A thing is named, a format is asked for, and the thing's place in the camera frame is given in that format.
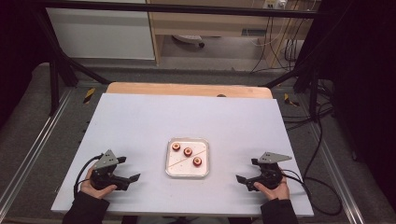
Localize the white hanging cable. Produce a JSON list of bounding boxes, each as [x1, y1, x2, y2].
[[247, 8, 292, 49]]

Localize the white cabinet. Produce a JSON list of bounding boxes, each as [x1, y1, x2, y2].
[[46, 7, 156, 61]]

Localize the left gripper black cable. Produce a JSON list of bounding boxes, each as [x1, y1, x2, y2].
[[73, 153, 105, 198]]

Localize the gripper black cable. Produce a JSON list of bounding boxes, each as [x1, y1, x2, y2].
[[279, 119, 344, 217], [73, 153, 105, 198]]

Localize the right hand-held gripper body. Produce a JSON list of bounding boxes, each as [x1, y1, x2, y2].
[[246, 151, 293, 191]]

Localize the black curtain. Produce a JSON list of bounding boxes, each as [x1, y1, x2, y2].
[[312, 0, 396, 204], [0, 0, 50, 129]]

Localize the black floor cables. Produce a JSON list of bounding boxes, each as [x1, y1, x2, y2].
[[281, 102, 334, 133]]

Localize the wooden desk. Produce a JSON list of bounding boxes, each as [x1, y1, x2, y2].
[[146, 0, 316, 67]]

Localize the thin wooden skewer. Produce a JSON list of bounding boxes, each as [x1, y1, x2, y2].
[[167, 149, 207, 168]]

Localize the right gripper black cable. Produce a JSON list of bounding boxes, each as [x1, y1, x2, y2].
[[279, 119, 344, 217]]

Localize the black hanging cable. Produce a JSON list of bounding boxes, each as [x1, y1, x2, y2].
[[249, 17, 276, 75]]

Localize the person's right hand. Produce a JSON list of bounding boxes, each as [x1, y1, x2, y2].
[[253, 176, 290, 202]]

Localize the person's left hand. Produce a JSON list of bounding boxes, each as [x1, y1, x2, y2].
[[79, 167, 118, 200]]

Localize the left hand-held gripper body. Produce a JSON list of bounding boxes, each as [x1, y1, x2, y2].
[[90, 149, 130, 191]]

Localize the aluminium floor rail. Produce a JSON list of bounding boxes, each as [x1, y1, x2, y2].
[[0, 89, 73, 213], [309, 122, 366, 224]]

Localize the black cable bundle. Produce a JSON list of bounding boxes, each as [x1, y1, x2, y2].
[[283, 18, 301, 63]]

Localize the white power strip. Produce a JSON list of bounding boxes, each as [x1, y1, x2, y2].
[[262, 0, 288, 9]]

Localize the black metal frame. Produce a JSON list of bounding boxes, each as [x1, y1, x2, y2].
[[31, 0, 331, 123]]

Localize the office chair base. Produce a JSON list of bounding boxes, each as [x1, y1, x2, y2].
[[172, 34, 206, 49]]

